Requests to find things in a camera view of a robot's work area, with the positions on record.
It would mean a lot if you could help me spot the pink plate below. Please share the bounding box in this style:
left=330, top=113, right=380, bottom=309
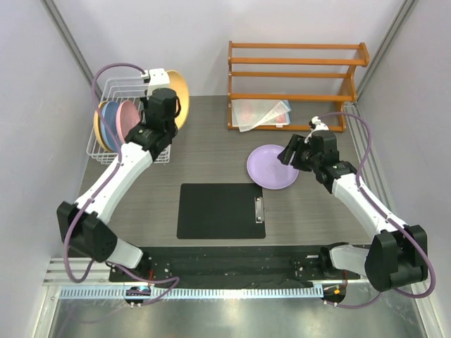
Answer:
left=116, top=100, right=141, bottom=143

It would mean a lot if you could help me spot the tan plate in rack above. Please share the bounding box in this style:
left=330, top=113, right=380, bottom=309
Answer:
left=93, top=111, right=111, bottom=152

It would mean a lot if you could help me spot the purple plate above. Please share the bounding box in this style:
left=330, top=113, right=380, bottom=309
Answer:
left=246, top=144, right=299, bottom=190

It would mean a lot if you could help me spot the orange wooden shelf rack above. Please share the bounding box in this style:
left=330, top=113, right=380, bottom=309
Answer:
left=228, top=42, right=370, bottom=111

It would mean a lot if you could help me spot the yellow plate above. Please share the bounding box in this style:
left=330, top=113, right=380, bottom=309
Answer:
left=166, top=70, right=190, bottom=129

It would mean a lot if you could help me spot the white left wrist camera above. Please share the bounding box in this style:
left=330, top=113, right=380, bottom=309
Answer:
left=141, top=68, right=170, bottom=97

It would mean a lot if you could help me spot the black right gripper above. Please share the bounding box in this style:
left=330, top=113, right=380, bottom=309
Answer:
left=278, top=134, right=321, bottom=173

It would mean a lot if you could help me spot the slotted cable duct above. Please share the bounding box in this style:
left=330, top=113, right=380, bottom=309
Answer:
left=59, top=285, right=323, bottom=300

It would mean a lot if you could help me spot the blue plate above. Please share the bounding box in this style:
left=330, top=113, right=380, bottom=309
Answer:
left=100, top=101, right=119, bottom=152

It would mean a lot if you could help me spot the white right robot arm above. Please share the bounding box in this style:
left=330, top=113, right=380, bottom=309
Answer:
left=277, top=130, right=428, bottom=292

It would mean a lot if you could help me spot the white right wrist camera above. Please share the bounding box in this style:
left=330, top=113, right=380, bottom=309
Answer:
left=304, top=116, right=329, bottom=144

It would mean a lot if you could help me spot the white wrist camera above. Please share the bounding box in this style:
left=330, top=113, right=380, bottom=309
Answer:
left=141, top=68, right=170, bottom=97
left=304, top=116, right=329, bottom=144

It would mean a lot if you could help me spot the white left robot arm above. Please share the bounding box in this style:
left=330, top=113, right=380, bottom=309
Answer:
left=57, top=88, right=181, bottom=281

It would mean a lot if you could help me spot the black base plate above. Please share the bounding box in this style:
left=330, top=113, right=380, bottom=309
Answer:
left=109, top=244, right=371, bottom=288

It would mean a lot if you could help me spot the black clipboard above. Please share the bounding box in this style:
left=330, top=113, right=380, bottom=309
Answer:
left=177, top=183, right=266, bottom=239

